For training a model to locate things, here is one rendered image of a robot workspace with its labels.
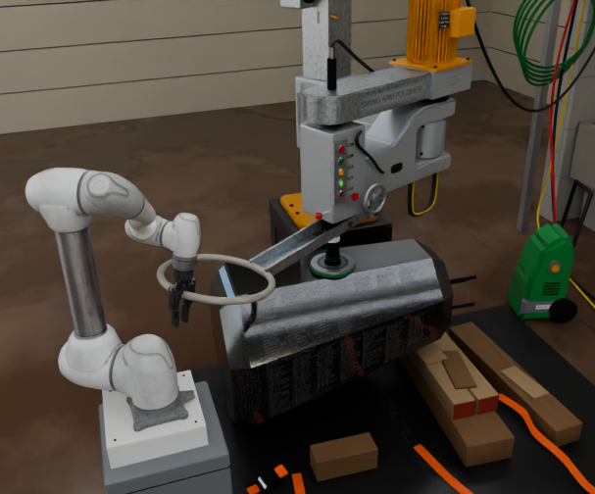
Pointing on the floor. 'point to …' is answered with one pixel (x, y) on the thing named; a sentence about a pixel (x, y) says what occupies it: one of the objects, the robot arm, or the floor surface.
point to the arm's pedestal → (176, 463)
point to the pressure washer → (547, 270)
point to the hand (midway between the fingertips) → (179, 316)
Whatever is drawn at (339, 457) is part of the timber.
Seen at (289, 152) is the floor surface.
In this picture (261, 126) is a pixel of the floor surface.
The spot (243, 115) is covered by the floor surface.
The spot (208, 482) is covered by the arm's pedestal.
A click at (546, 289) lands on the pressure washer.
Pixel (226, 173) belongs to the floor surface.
